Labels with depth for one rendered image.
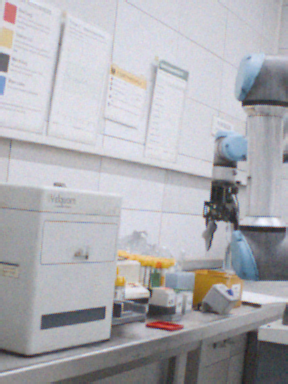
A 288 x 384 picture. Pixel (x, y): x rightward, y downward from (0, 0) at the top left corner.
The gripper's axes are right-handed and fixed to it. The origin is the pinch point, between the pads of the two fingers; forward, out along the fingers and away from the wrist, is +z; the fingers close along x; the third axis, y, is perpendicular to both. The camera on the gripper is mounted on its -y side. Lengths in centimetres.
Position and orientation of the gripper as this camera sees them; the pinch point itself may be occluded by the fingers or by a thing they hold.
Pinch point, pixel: (219, 248)
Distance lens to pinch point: 217.3
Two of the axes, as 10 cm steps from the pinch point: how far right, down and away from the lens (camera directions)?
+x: 8.6, 1.1, -5.0
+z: -1.0, 9.9, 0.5
